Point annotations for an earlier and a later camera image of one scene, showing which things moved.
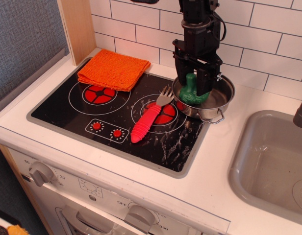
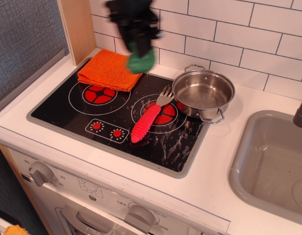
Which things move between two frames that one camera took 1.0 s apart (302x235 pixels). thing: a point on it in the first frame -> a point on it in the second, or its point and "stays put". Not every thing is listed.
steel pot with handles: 210,111 stays put
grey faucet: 300,118 stays put
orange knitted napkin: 111,70 stays put
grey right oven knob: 139,218 stays put
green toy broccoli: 189,95 -> 139,64
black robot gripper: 201,44 -> 131,14
